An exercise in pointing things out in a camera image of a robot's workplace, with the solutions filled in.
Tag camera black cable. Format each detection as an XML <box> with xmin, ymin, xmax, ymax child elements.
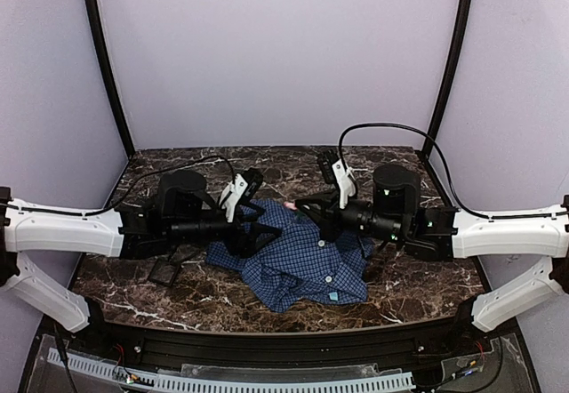
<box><xmin>337</xmin><ymin>124</ymin><xmax>568</xmax><ymax>219</ymax></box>
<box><xmin>0</xmin><ymin>155</ymin><xmax>236</xmax><ymax>216</ymax></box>

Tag black square box lid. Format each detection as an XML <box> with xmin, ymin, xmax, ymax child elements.
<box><xmin>148</xmin><ymin>260</ymin><xmax>181</xmax><ymax>287</ymax></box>

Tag black square box base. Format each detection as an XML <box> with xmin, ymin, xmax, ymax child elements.
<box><xmin>168</xmin><ymin>251</ymin><xmax>200</xmax><ymax>265</ymax></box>

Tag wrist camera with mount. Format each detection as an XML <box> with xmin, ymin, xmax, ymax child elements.
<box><xmin>218</xmin><ymin>168</ymin><xmax>264</xmax><ymax>223</ymax></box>
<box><xmin>317</xmin><ymin>149</ymin><xmax>357</xmax><ymax>210</ymax></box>

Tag left black frame post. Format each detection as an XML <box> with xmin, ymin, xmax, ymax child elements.
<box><xmin>84</xmin><ymin>0</ymin><xmax>135</xmax><ymax>159</ymax></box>

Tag left camera black cable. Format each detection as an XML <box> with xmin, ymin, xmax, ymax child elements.
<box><xmin>0</xmin><ymin>155</ymin><xmax>236</xmax><ymax>216</ymax></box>

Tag black front aluminium rail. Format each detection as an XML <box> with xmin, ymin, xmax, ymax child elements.
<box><xmin>109</xmin><ymin>319</ymin><xmax>457</xmax><ymax>368</ymax></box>

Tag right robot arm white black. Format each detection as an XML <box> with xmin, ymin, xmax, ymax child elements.
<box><xmin>294</xmin><ymin>162</ymin><xmax>568</xmax><ymax>335</ymax></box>

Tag blue checked shirt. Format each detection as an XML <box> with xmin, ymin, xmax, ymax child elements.
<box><xmin>205</xmin><ymin>199</ymin><xmax>374</xmax><ymax>313</ymax></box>

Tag pink pompom brooch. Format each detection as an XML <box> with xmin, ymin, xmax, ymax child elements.
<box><xmin>284</xmin><ymin>202</ymin><xmax>298</xmax><ymax>211</ymax></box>

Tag black frame post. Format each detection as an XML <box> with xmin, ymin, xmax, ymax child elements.
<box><xmin>428</xmin><ymin>0</ymin><xmax>472</xmax><ymax>140</ymax></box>
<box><xmin>84</xmin><ymin>0</ymin><xmax>135</xmax><ymax>159</ymax></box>

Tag right black frame post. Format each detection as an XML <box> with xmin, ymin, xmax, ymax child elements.
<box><xmin>428</xmin><ymin>0</ymin><xmax>472</xmax><ymax>140</ymax></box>

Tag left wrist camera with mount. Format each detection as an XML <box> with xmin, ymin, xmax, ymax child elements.
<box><xmin>218</xmin><ymin>168</ymin><xmax>264</xmax><ymax>223</ymax></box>

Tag white slotted cable duct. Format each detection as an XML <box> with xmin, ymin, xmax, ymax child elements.
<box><xmin>67</xmin><ymin>353</ymin><xmax>416</xmax><ymax>393</ymax></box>

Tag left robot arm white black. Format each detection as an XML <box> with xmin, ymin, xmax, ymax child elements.
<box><xmin>1</xmin><ymin>168</ymin><xmax>282</xmax><ymax>337</ymax></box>

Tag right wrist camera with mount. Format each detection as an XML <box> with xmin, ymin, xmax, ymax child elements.
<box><xmin>317</xmin><ymin>149</ymin><xmax>357</xmax><ymax>210</ymax></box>

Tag right camera black cable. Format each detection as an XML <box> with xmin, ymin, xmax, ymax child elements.
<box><xmin>337</xmin><ymin>124</ymin><xmax>568</xmax><ymax>219</ymax></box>

